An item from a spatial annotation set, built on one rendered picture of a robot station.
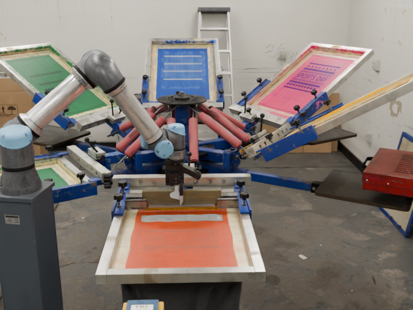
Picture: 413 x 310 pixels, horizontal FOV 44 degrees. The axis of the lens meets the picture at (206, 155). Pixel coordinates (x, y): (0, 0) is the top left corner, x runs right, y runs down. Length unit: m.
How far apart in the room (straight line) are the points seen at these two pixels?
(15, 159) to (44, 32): 4.63
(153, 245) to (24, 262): 0.49
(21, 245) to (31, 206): 0.17
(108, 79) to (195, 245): 0.72
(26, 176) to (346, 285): 2.44
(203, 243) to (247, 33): 4.52
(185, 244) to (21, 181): 0.66
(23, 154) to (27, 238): 0.31
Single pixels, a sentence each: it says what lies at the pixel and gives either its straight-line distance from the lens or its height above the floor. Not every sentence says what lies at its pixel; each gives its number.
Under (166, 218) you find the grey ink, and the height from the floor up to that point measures 0.96.
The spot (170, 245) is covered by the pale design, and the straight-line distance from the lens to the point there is 2.04.
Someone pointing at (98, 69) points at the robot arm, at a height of 1.63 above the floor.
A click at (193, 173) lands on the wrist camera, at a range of 2.25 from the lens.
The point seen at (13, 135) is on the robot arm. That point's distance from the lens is 1.93.
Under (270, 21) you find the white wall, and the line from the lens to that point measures 6.35.
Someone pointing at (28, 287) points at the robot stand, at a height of 0.83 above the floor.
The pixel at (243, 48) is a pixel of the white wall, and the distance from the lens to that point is 6.33.
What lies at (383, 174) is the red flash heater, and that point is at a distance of 2.49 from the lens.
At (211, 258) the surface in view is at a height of 0.96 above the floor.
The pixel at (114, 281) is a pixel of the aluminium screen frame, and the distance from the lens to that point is 1.81.
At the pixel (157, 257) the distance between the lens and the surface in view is 1.96.
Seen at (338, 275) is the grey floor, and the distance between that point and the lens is 3.83.
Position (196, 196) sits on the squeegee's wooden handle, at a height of 1.03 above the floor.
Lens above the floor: 1.90
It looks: 17 degrees down
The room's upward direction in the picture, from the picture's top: straight up
